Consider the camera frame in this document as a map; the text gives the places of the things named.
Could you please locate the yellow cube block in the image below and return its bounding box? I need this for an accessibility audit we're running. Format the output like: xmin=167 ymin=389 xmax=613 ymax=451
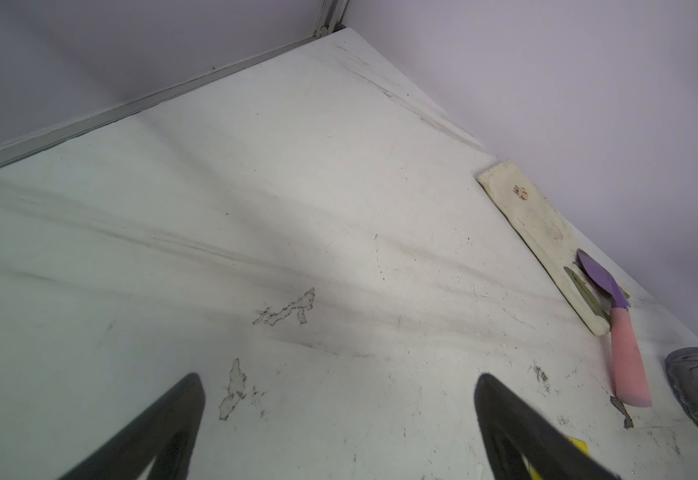
xmin=523 ymin=435 xmax=590 ymax=480

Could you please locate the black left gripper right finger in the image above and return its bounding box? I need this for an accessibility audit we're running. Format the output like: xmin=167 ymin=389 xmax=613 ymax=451
xmin=474 ymin=373 xmax=617 ymax=479

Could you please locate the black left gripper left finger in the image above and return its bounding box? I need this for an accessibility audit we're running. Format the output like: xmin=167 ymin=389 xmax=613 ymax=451
xmin=62 ymin=372 xmax=206 ymax=479

